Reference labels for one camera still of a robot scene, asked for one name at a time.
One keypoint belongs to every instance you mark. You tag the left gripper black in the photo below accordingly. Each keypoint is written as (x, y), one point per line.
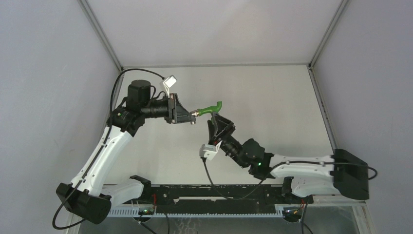
(177, 113)

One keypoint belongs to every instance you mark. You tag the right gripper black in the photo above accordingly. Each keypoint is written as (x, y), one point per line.
(214, 139)

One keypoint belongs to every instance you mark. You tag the green water faucet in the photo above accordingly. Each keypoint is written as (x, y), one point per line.
(211, 109)

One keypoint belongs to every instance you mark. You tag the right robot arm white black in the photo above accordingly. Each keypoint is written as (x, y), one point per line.
(340, 173)

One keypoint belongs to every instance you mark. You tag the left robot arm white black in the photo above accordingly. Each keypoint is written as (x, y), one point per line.
(86, 196)

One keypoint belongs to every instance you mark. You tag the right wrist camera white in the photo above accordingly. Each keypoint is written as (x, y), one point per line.
(208, 152)

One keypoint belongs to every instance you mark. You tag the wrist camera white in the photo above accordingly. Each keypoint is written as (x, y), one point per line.
(167, 83)
(208, 152)

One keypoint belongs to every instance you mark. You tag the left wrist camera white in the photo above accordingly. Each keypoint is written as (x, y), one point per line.
(167, 83)

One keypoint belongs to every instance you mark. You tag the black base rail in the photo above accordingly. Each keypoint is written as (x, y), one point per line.
(221, 199)

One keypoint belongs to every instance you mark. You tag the white slotted cable duct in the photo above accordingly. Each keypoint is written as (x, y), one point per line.
(137, 212)

